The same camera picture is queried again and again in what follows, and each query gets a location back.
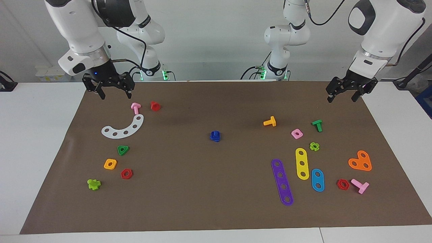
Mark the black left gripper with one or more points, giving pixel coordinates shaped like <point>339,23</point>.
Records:
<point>357,81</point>

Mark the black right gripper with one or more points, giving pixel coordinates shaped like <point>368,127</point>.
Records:
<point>101,72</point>

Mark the blue triangle-head toy bolt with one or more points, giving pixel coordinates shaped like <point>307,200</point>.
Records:
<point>215,139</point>

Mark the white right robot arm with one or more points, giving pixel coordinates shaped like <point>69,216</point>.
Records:
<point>81,30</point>

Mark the small pink toy bolt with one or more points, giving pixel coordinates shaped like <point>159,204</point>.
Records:
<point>136,108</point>

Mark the green toy bolt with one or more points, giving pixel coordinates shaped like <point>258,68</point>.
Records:
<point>317,125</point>

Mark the white curved perforated strip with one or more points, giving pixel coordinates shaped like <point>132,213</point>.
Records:
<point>130,130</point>

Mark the red round toy nut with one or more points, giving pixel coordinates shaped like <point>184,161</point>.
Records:
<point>155,106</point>

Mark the white box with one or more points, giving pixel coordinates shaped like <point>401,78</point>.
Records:
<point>47,73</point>

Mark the black stand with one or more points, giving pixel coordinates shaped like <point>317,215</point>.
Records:
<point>413,72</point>

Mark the green triangle toy nut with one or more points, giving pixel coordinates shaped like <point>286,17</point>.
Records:
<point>125,151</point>

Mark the pink square toy nut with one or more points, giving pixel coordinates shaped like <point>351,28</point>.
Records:
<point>300,136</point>

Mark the lime cross toy nut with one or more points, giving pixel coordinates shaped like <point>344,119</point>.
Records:
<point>312,147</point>

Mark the blue crate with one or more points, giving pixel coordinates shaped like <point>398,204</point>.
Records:
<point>426,101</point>

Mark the orange heart-shaped plate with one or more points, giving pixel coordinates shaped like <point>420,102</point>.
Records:
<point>359,166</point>

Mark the orange square toy nut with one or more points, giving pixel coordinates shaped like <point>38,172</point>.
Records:
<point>113,166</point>

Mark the yellow three-hole strip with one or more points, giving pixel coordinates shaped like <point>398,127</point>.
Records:
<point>302,158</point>

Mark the orange toy bolt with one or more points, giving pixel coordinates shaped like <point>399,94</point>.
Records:
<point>270,122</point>

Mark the red hexagon toy nut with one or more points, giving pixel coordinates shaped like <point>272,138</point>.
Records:
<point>338,184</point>
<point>130,175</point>

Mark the large pink toy bolt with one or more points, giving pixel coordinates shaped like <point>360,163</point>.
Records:
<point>361,186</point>

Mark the blue two-hole strip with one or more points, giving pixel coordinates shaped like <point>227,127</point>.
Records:
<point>317,180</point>

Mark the black device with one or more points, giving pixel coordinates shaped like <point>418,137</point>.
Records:
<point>6,86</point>

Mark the purple four-hole strip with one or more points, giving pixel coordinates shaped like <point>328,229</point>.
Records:
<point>281,180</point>

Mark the brown paper mat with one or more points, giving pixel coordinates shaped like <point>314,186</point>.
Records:
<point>216,185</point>

